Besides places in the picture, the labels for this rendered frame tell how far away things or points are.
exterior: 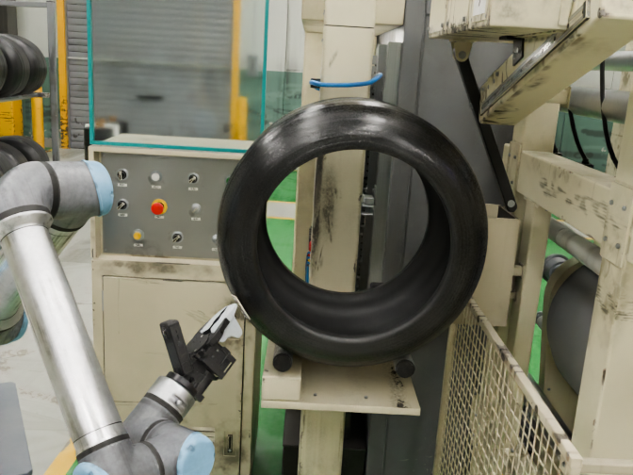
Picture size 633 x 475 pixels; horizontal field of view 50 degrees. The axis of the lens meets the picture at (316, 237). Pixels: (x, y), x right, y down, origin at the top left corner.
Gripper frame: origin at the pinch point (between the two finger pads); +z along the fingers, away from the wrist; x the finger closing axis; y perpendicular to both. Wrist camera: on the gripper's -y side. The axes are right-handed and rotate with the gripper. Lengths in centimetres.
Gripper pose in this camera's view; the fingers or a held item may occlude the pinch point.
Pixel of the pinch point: (229, 306)
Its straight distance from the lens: 148.8
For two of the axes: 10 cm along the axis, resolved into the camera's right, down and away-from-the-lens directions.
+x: 6.1, -1.1, -7.9
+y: 6.0, 7.1, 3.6
